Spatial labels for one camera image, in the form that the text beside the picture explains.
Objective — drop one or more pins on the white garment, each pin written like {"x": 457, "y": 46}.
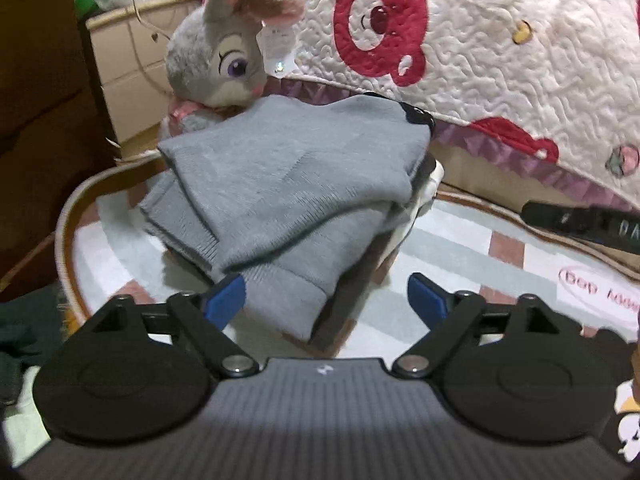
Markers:
{"x": 434, "y": 180}

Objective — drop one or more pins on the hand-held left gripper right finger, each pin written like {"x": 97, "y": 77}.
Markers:
{"x": 425, "y": 297}

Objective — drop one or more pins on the dark green cloth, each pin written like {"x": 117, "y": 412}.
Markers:
{"x": 25, "y": 330}

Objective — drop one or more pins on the brown wooden cabinet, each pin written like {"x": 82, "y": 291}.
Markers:
{"x": 40, "y": 135}

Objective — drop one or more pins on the pale green mat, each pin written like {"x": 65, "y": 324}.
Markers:
{"x": 25, "y": 425}

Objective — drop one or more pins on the grey knit sweater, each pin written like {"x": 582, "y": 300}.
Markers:
{"x": 280, "y": 185}

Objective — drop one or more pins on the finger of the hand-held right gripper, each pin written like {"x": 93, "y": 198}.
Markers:
{"x": 555, "y": 217}

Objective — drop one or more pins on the dark grey garment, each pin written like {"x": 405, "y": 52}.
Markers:
{"x": 350, "y": 300}

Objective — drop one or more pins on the grey plush rabbit toy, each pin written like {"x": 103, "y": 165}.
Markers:
{"x": 210, "y": 60}

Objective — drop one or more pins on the white hang tag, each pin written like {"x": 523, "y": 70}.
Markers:
{"x": 275, "y": 47}

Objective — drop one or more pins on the beige bed base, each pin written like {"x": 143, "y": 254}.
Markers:
{"x": 475, "y": 170}

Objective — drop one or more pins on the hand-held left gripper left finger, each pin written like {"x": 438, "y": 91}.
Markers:
{"x": 225, "y": 300}

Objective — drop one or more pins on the white bear-print quilt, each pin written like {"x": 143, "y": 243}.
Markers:
{"x": 500, "y": 60}

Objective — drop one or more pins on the beige nightstand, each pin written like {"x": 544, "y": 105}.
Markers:
{"x": 125, "y": 70}

